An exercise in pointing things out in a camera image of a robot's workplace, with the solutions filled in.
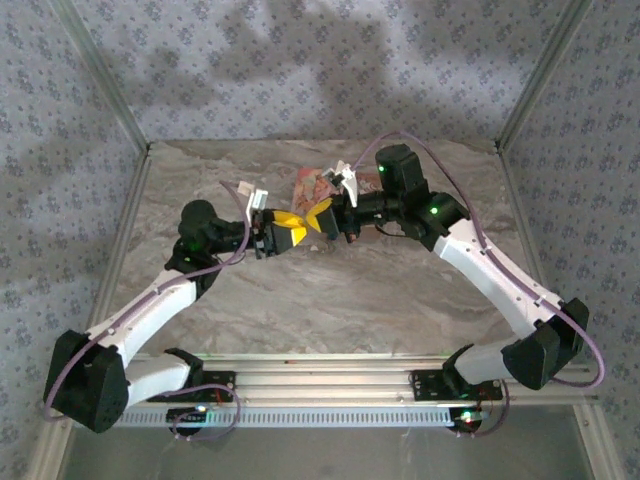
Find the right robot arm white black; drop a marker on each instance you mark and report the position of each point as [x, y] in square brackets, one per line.
[480, 270]

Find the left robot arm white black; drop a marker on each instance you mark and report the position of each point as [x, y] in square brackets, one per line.
[150, 310]

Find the floral pink storage box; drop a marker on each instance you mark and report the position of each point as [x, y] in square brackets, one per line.
[310, 190]

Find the small circuit board with light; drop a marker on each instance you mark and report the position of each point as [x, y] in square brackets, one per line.
[467, 417]
[190, 416]

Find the aluminium side rail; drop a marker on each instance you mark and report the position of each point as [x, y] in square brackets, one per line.
[525, 215]
[125, 210]

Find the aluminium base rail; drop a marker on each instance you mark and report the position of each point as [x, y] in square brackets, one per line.
[325, 380]

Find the aluminium frame post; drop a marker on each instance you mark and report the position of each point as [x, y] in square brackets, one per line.
[541, 75]
[102, 75]

